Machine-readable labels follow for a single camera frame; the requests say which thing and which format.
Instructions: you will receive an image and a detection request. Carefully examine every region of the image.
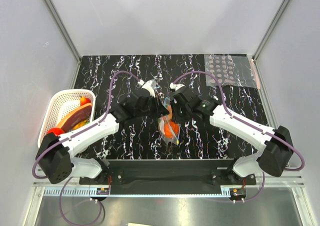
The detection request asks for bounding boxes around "connector board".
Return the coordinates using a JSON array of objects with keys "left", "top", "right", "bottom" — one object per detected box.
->
[
  {"left": 96, "top": 185, "right": 111, "bottom": 195},
  {"left": 230, "top": 187, "right": 247, "bottom": 200}
]

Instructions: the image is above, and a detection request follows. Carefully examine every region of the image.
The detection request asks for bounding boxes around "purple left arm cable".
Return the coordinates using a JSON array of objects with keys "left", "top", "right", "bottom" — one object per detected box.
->
[{"left": 32, "top": 70, "right": 145, "bottom": 226}]

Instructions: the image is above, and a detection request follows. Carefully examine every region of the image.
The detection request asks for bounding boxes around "orange pumpkin toy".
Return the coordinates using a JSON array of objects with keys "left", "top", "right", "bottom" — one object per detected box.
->
[{"left": 163, "top": 121, "right": 180, "bottom": 139}]

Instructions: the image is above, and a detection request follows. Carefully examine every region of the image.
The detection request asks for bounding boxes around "red tomato toy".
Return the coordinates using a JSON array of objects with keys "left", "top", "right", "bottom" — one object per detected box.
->
[{"left": 47, "top": 127, "right": 65, "bottom": 136}]

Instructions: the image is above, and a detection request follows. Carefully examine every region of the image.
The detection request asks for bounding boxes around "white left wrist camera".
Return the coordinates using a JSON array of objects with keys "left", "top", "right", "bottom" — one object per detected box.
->
[{"left": 142, "top": 79, "right": 157, "bottom": 98}]

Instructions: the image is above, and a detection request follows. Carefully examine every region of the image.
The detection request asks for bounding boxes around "red pepper toy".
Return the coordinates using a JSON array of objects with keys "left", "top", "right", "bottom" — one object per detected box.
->
[{"left": 79, "top": 96, "right": 91, "bottom": 106}]

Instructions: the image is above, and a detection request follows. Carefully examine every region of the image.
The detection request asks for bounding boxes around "clear zip bag blue zipper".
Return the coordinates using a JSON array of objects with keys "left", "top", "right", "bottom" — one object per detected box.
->
[{"left": 158, "top": 97, "right": 180, "bottom": 145}]

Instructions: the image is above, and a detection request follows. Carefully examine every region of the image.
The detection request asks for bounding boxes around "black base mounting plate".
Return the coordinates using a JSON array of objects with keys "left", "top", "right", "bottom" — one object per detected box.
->
[{"left": 48, "top": 158, "right": 288, "bottom": 196}]

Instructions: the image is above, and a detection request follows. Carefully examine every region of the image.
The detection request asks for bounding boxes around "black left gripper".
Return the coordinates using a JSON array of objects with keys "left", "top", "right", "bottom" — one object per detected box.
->
[{"left": 135, "top": 94, "right": 170, "bottom": 120}]

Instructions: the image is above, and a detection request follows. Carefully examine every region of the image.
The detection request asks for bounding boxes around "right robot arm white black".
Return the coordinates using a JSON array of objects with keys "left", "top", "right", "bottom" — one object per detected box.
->
[{"left": 170, "top": 83, "right": 293, "bottom": 185}]

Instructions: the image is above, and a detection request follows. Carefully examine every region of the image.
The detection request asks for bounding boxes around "right connector board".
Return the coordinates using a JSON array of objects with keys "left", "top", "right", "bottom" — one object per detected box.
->
[{"left": 230, "top": 187, "right": 247, "bottom": 200}]

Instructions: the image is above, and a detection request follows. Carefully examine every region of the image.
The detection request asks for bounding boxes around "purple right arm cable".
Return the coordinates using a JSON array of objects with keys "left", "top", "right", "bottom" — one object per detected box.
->
[{"left": 172, "top": 70, "right": 306, "bottom": 204}]

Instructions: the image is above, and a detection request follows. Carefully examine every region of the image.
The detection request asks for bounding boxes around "yellow orange fruit toy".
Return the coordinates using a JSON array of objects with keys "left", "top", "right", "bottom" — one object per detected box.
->
[{"left": 72, "top": 120, "right": 87, "bottom": 131}]

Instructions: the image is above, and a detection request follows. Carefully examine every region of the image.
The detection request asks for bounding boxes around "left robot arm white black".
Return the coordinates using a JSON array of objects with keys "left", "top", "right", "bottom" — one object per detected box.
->
[{"left": 35, "top": 89, "right": 169, "bottom": 185}]

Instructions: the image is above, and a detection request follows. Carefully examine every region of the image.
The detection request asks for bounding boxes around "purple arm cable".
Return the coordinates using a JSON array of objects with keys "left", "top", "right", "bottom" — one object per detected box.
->
[
  {"left": 32, "top": 70, "right": 145, "bottom": 226},
  {"left": 172, "top": 70, "right": 306, "bottom": 204}
]

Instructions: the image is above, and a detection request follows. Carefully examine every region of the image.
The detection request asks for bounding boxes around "peach toy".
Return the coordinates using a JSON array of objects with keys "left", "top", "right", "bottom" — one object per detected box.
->
[{"left": 166, "top": 105, "right": 173, "bottom": 121}]

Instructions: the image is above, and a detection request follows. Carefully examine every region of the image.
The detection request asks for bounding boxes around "clear bags pink dots stack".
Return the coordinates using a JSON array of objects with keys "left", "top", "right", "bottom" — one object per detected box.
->
[{"left": 204, "top": 54, "right": 261, "bottom": 89}]

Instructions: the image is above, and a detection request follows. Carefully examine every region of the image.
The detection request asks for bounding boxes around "left connector board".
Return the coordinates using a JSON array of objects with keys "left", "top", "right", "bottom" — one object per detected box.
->
[{"left": 96, "top": 185, "right": 111, "bottom": 195}]

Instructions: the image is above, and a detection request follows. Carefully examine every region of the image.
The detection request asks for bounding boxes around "white plastic basket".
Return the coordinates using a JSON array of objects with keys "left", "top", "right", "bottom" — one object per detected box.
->
[{"left": 37, "top": 89, "right": 96, "bottom": 148}]

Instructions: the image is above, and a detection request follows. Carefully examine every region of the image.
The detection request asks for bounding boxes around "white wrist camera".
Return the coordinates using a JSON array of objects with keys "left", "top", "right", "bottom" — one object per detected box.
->
[
  {"left": 142, "top": 79, "right": 157, "bottom": 98},
  {"left": 169, "top": 82, "right": 186, "bottom": 92}
]

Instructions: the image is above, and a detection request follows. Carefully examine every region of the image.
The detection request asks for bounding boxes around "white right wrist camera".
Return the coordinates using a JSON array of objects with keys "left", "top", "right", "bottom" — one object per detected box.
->
[{"left": 169, "top": 82, "right": 186, "bottom": 92}]

